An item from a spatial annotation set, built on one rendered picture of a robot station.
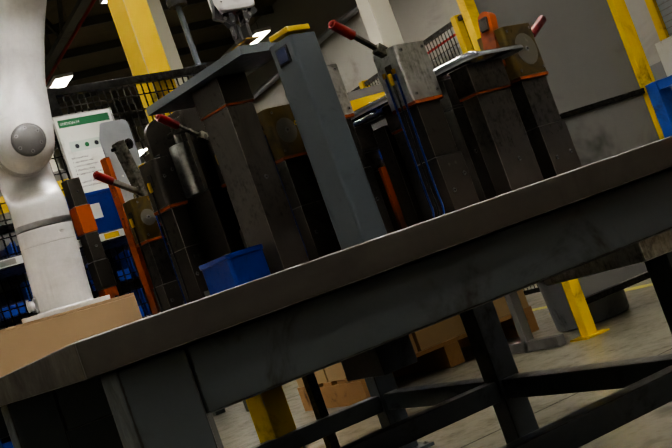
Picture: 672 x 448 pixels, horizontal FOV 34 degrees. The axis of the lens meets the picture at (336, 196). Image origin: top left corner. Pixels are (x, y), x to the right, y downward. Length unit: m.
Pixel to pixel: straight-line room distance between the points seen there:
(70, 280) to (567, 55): 3.82
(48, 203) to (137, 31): 1.63
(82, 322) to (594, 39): 4.09
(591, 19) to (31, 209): 4.05
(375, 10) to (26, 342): 5.67
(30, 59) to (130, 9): 1.53
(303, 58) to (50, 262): 0.70
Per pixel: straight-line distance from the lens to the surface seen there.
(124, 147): 3.03
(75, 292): 2.41
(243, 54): 2.21
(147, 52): 3.95
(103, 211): 3.38
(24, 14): 2.50
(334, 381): 6.18
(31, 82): 2.46
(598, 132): 5.76
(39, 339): 2.28
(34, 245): 2.41
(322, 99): 2.13
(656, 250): 2.25
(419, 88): 2.18
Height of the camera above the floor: 0.67
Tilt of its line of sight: 4 degrees up
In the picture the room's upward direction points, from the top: 20 degrees counter-clockwise
